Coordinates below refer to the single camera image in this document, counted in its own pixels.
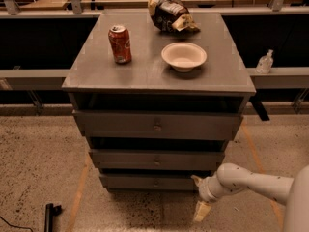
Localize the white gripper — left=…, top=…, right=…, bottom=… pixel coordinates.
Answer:
left=191, top=175, right=224, bottom=222

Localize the grey bottom drawer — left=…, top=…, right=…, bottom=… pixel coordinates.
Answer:
left=99, top=173, right=197, bottom=191

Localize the grey drawer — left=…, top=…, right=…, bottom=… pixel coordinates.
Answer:
left=73, top=110, right=242, bottom=140
left=89, top=149, right=224, bottom=171
left=99, top=173, right=197, bottom=191

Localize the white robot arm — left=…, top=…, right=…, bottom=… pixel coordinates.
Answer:
left=191, top=163, right=309, bottom=232

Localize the grey middle drawer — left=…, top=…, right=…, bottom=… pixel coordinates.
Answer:
left=89, top=149, right=224, bottom=171

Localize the grey wooden drawer cabinet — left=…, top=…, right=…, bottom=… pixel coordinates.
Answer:
left=63, top=10, right=255, bottom=178

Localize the grey top drawer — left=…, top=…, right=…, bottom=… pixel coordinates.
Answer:
left=73, top=110, right=242, bottom=140

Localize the white paper bowl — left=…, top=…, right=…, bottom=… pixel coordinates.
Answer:
left=161, top=43, right=207, bottom=72

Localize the clear sanitizer pump bottle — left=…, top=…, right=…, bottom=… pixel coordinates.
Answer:
left=256, top=49, right=273, bottom=74

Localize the grey metal railing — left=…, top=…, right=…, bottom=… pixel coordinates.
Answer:
left=0, top=0, right=309, bottom=113

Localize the red soda can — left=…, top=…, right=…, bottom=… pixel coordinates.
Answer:
left=108, top=25, right=132, bottom=64

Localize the crumpled chip bag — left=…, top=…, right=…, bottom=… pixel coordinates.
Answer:
left=148, top=0, right=200, bottom=32

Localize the black post on floor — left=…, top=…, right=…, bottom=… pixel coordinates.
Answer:
left=44, top=203, right=62, bottom=232

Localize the black cable on floor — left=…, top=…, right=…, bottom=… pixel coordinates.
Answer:
left=0, top=215, right=35, bottom=232

